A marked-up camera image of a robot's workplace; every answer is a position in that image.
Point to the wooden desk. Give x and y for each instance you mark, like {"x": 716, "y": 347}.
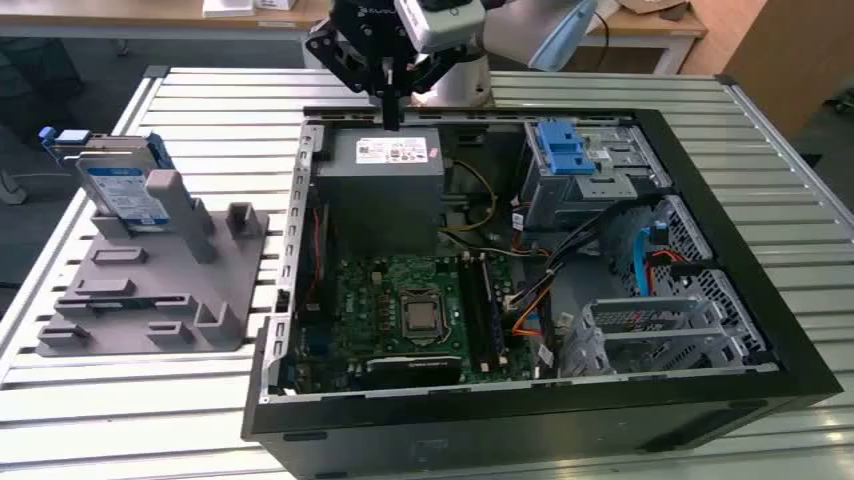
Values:
{"x": 133, "y": 12}

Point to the brown cardboard piece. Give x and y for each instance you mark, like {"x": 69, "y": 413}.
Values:
{"x": 649, "y": 6}

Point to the black mesh bin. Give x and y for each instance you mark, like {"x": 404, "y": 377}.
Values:
{"x": 40, "y": 90}

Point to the green motherboard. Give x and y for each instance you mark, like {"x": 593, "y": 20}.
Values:
{"x": 360, "y": 300}

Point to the small white box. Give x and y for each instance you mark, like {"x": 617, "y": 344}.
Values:
{"x": 276, "y": 4}

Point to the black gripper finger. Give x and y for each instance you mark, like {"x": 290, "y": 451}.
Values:
{"x": 429, "y": 75}
{"x": 340, "y": 65}

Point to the grey parts rack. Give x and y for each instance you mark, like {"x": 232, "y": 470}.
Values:
{"x": 173, "y": 280}

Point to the black graphics card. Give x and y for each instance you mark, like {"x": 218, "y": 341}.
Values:
{"x": 409, "y": 372}

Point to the hard disk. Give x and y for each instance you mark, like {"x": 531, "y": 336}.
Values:
{"x": 116, "y": 192}

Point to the CPU socket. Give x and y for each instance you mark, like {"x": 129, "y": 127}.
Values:
{"x": 423, "y": 292}

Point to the metal optical drive cage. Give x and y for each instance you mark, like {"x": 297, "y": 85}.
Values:
{"x": 600, "y": 190}

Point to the RAM stick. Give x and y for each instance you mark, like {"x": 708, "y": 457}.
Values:
{"x": 492, "y": 320}

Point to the grey power supply unit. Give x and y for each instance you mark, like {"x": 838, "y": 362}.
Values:
{"x": 373, "y": 210}

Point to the silver CPU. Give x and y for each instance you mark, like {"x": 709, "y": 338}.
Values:
{"x": 420, "y": 316}

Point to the black RAM slot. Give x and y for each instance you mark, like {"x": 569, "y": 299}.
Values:
{"x": 469, "y": 310}

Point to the metal disk bay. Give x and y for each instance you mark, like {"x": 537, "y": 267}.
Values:
{"x": 653, "y": 334}

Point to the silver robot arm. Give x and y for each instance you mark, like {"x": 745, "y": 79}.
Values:
{"x": 467, "y": 80}

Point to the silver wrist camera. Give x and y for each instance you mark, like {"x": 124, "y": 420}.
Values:
{"x": 447, "y": 22}

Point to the black PC case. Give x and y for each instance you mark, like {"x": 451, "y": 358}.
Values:
{"x": 467, "y": 430}

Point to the blue drive latch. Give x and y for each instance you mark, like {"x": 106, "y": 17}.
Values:
{"x": 563, "y": 150}

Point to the grey chair foot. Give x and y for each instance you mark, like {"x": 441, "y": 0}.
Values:
{"x": 9, "y": 192}

